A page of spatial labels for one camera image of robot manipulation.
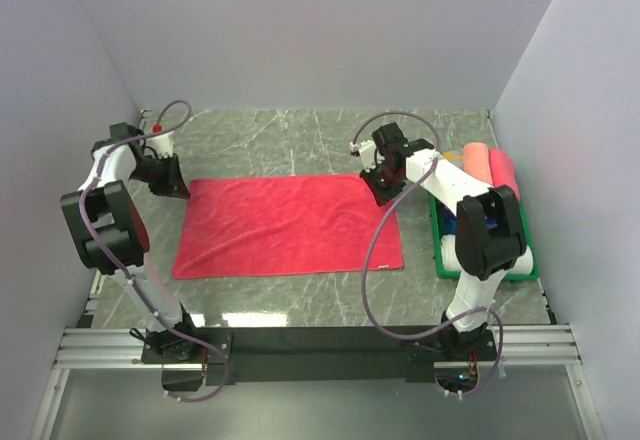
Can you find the black base beam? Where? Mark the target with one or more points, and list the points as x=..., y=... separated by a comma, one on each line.
x=274, y=354

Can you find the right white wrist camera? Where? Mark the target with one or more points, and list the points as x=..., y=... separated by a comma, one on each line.
x=367, y=152

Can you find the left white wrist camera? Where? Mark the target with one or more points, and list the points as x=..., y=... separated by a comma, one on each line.
x=161, y=145

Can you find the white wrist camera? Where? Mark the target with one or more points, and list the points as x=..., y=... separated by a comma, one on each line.
x=367, y=152
x=161, y=145

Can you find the aluminium rail frame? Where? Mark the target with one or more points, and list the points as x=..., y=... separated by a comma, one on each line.
x=108, y=349

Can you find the orange rolled towel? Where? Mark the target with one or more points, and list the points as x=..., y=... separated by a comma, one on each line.
x=476, y=162

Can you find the white rolled towel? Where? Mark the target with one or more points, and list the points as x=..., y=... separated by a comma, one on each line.
x=524, y=264

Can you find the red towel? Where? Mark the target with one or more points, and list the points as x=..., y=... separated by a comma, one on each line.
x=282, y=226

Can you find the green plastic bin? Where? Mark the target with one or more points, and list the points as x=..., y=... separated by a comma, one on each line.
x=436, y=208

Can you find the purple towel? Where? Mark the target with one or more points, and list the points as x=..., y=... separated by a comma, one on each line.
x=449, y=225

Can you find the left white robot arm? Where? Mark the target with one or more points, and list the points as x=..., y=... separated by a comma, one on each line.
x=110, y=236

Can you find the pink rolled towel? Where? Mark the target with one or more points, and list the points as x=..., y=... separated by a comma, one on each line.
x=503, y=171

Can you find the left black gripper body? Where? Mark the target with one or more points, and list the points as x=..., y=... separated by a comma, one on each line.
x=155, y=172

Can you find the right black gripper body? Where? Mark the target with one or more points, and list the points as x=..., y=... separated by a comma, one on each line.
x=384, y=185

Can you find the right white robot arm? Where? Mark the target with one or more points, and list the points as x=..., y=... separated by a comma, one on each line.
x=489, y=236

